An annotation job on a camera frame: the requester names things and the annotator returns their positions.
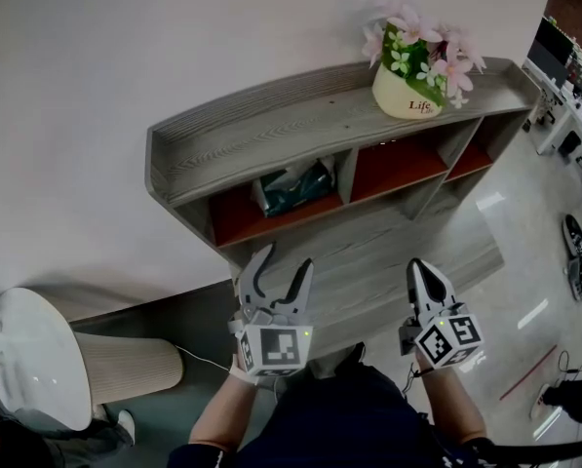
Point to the black monitor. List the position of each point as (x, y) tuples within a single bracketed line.
[(546, 54)]

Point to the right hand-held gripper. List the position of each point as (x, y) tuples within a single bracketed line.
[(446, 341)]

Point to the grey wooden desk with hutch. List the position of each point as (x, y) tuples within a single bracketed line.
[(368, 261)]

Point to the person's left forearm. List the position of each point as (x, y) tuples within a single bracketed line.
[(220, 417)]

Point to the black and white floor device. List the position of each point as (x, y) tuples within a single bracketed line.
[(580, 256)]

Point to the cream pot of pink flowers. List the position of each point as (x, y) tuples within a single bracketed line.
[(398, 98)]

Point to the person's dark shoe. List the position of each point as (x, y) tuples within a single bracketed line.
[(353, 358)]

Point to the white office desk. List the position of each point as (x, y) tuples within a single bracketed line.
[(568, 110)]

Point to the black waste bin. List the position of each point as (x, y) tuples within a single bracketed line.
[(569, 144)]

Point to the person's dark navy clothing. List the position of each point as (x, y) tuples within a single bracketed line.
[(334, 422)]

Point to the green and white packet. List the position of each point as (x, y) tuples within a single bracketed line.
[(295, 190)]

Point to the white table with ribbed base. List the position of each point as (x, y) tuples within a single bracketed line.
[(32, 354)]

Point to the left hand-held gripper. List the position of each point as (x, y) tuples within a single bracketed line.
[(276, 349)]

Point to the person's right forearm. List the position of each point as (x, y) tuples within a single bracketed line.
[(451, 402)]

